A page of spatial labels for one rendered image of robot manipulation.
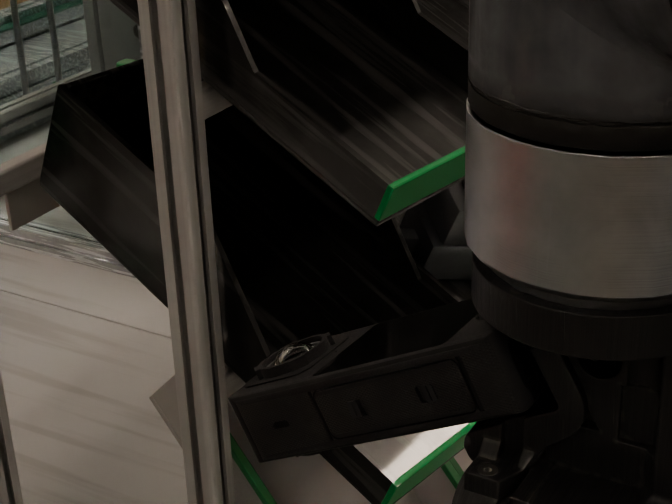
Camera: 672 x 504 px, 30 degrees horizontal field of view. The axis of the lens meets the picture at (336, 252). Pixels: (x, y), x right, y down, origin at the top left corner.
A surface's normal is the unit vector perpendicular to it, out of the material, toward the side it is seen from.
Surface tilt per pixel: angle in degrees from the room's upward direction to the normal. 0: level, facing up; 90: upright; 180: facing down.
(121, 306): 0
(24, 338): 0
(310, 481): 45
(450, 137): 25
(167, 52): 90
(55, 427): 0
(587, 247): 90
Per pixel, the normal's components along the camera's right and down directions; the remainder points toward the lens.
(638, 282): -0.03, 0.43
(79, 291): -0.03, -0.90
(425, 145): 0.29, -0.71
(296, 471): 0.52, -0.45
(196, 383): -0.51, 0.39
